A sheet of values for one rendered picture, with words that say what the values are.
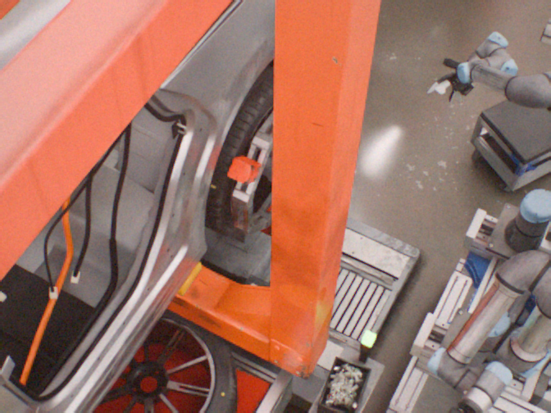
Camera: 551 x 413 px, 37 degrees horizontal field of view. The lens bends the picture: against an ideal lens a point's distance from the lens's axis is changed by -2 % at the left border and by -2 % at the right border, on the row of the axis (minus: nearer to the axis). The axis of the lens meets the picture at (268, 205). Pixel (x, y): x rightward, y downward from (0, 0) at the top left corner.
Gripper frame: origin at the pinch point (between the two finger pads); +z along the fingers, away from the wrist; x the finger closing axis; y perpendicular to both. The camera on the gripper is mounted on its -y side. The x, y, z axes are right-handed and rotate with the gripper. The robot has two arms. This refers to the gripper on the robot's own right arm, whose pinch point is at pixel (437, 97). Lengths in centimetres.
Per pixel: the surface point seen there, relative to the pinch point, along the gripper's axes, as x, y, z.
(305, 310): -81, 81, 43
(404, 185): 57, -19, 62
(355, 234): 25, 3, 80
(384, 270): 30, 25, 78
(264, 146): -78, 20, 32
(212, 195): -85, 23, 56
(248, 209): -73, 29, 54
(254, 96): -82, 4, 25
